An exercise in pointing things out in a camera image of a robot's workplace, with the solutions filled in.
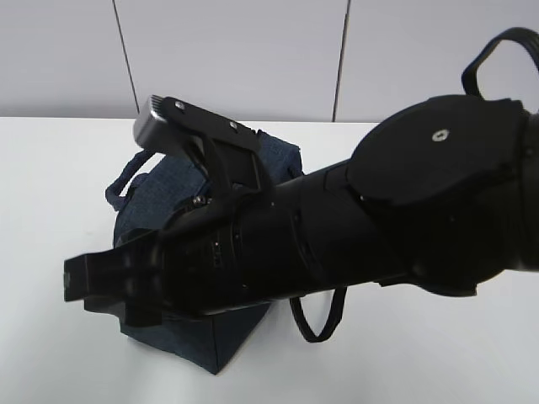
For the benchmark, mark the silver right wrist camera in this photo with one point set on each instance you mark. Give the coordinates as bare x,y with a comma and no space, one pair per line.
154,132

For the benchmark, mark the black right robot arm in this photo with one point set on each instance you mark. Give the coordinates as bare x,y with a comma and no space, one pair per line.
442,195

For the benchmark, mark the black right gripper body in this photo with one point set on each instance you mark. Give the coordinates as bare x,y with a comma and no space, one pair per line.
225,255

